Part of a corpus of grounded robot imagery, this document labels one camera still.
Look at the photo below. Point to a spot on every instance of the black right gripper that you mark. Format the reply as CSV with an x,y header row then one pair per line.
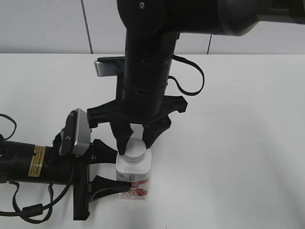
x,y
120,115

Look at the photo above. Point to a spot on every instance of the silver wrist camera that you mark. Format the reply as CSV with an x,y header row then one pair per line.
x,y
76,135
109,66

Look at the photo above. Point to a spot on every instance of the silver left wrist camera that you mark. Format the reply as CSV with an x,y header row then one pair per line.
x,y
76,135

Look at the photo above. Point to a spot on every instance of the white yili changqing yogurt bottle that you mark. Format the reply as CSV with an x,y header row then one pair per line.
x,y
139,175

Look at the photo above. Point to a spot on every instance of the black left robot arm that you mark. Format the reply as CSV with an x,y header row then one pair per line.
x,y
23,162

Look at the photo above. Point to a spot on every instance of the white round bottle cap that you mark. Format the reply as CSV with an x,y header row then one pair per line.
x,y
135,151

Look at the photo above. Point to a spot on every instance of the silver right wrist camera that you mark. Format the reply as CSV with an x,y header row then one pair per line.
x,y
109,66

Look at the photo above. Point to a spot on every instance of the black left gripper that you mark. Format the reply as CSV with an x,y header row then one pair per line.
x,y
85,191

